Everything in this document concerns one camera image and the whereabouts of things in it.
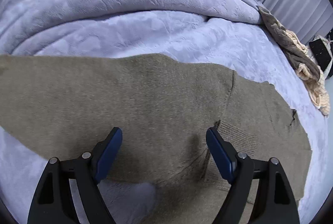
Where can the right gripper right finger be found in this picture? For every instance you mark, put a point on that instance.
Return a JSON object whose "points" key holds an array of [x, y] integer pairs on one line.
{"points": [[274, 202]]}

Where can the cream ribbed garment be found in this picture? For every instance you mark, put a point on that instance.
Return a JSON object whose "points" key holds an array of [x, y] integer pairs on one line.
{"points": [[315, 86]]}

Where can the black garment on hanger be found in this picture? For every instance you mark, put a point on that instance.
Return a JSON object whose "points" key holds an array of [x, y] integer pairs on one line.
{"points": [[321, 49]]}

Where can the olive brown knit sweater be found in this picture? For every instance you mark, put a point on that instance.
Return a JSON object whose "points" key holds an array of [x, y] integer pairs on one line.
{"points": [[63, 106]]}

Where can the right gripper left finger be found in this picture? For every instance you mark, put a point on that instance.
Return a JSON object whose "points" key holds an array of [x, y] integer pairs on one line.
{"points": [[52, 201]]}

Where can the grey brown fuzzy garment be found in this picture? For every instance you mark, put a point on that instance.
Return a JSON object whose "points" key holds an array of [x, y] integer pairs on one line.
{"points": [[278, 33]]}

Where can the lavender floral blanket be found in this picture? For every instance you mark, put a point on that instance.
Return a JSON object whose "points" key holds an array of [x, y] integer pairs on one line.
{"points": [[229, 33]]}

